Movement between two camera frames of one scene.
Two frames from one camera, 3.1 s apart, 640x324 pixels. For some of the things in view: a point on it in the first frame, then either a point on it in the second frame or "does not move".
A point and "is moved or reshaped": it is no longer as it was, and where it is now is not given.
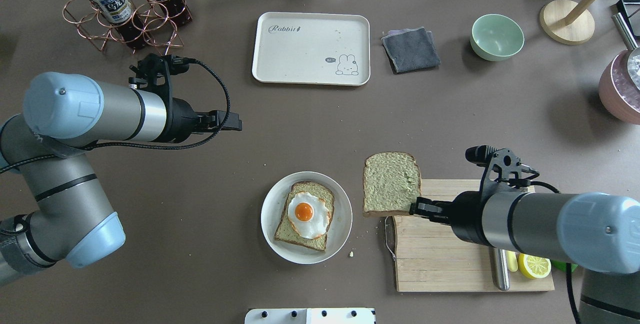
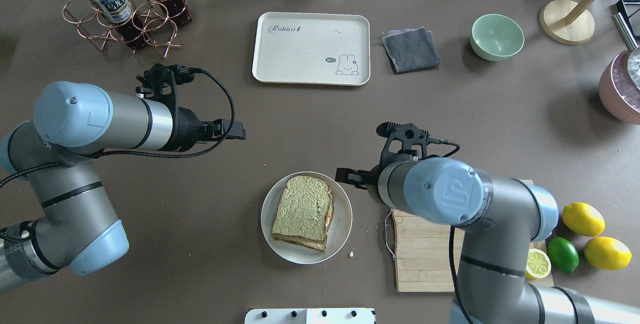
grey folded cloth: x=411 y=49 does not move
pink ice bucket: x=617 y=91 does not move
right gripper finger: x=437 y=211 to x=359 y=178
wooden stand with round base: x=569 y=23 does not move
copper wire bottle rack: x=119 y=6 does not move
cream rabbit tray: x=312 y=48 does not move
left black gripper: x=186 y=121 to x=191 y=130
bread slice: x=392 y=181 is moved or reshaped
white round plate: x=306 y=218 does not move
